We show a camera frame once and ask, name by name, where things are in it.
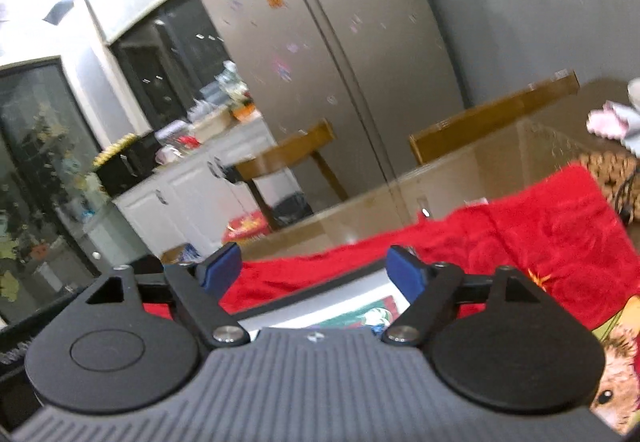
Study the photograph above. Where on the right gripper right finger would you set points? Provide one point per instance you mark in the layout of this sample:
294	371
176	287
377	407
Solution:
431	291

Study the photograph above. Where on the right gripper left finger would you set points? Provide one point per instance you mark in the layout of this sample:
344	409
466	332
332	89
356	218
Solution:
197	290

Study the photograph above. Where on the black shallow cardboard box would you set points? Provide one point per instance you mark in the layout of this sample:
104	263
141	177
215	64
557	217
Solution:
306	307

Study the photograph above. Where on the white kitchen cabinet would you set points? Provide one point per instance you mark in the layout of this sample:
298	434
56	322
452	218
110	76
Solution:
189	201

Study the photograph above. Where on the white mug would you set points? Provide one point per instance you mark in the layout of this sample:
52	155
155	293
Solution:
167	154

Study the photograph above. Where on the black microwave oven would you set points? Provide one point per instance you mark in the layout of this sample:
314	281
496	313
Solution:
126	163

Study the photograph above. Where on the red teddy bear blanket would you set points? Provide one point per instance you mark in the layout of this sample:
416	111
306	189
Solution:
350	386

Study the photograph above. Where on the wooden chair right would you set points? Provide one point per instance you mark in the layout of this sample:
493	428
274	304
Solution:
465	128

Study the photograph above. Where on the cream plastic basin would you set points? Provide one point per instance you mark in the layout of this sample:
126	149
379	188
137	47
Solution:
212	124

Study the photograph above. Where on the glass sliding door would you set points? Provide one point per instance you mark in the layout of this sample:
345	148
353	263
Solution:
59	229

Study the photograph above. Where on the brown woven coaster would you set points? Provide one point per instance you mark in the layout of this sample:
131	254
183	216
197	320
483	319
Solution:
618	178

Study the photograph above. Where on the pink white cloth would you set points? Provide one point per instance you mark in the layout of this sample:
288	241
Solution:
617	122

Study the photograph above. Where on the white bowl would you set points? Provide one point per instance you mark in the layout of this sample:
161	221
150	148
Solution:
633	90

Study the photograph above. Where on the silver double door refrigerator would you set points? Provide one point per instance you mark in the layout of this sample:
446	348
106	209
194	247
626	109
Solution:
377	70

